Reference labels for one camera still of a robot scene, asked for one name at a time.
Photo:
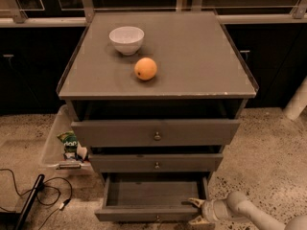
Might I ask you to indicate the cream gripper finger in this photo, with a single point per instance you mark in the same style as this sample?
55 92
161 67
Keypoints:
196 202
199 220

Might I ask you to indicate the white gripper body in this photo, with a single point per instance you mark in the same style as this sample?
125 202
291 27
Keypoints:
208 210

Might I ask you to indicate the grey bottom drawer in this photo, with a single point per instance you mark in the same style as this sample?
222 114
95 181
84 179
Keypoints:
152 196

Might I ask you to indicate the grey drawer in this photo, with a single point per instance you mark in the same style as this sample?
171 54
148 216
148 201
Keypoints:
152 196
155 133
149 163

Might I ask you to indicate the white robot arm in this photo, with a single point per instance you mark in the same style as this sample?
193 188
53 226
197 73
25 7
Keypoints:
237 207

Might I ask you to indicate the grey drawer cabinet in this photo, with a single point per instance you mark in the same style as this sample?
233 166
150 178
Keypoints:
200 75

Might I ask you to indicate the grey top drawer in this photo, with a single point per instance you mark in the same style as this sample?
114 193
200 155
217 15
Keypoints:
155 133

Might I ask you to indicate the grey middle drawer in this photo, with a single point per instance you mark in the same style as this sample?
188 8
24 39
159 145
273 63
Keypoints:
149 163

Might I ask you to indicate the green snack bag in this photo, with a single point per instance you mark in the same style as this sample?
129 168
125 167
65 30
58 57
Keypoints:
70 143

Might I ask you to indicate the orange fruit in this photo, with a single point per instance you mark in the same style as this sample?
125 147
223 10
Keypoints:
145 69

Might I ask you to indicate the clear plastic bin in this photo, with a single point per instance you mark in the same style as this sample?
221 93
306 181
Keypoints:
52 154

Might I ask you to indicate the black bar stand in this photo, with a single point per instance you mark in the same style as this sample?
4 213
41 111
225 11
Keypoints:
29 202

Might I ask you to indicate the white ceramic bowl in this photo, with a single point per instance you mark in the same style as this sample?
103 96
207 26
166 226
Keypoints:
127 40

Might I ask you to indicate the white cylindrical post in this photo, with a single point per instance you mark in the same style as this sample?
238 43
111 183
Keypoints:
297 103

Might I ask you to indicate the metal railing frame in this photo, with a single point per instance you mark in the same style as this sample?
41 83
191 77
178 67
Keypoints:
82 11

